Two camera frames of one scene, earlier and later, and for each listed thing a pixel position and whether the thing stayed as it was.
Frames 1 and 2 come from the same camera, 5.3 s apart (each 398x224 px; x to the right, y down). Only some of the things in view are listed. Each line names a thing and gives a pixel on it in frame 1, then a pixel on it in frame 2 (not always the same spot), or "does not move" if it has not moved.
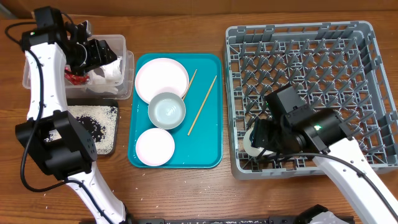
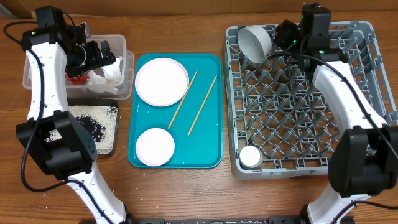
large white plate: x=160 y=75 does not move
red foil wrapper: x=75 y=79 does not move
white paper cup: x=250 y=149 → x=250 y=157
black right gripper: x=263 y=139 → x=283 y=35
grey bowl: x=166 y=111 → x=255 y=43
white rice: x=100 y=121 does not move
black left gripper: x=100 y=55 does not move
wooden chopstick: x=189 y=83 does not move
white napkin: x=107 y=78 does not move
